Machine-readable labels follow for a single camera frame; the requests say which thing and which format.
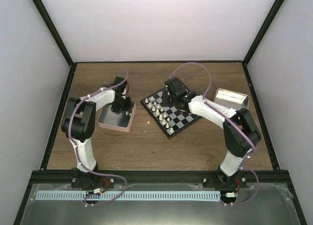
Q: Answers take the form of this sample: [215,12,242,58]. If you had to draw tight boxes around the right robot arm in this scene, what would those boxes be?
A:
[162,77,262,187]

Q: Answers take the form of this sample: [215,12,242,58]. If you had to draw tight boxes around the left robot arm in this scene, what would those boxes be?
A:
[61,76,132,188]

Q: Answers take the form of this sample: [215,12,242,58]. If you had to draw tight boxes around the pink tin box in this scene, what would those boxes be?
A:
[97,100,136,132]

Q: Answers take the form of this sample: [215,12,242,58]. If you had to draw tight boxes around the black and white chessboard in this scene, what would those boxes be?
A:
[140,87,201,139]

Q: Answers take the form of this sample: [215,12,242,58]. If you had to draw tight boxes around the gold tin box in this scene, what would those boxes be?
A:
[213,88,249,110]

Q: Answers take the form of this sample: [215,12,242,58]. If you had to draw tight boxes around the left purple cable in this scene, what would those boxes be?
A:
[68,69,129,207]

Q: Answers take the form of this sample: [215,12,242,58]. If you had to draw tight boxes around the black aluminium mounting rail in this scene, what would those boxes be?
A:
[70,170,247,186]

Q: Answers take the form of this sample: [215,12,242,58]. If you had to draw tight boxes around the light blue slotted cable duct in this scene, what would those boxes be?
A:
[35,190,221,202]

